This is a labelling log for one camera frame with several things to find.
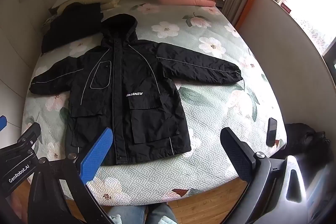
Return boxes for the black hooded jacket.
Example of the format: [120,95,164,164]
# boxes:
[29,13,242,165]

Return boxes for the folded black garment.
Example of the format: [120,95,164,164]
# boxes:
[41,2,104,54]

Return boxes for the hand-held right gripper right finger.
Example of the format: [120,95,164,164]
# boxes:
[220,127,315,224]

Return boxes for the person's right leg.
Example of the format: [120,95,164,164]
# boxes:
[148,202,177,224]

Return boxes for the person's left leg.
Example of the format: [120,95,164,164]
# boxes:
[108,203,147,224]

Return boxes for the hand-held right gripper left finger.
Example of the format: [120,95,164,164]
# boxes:
[28,126,114,224]

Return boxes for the bed with floral quilted cover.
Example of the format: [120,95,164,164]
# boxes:
[21,0,286,207]

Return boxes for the black smartphone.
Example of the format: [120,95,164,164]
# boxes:
[266,117,278,147]

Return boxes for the person's leg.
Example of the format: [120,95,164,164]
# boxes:
[108,203,147,224]
[148,202,177,224]

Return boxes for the black bag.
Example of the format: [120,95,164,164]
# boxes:
[276,123,331,161]

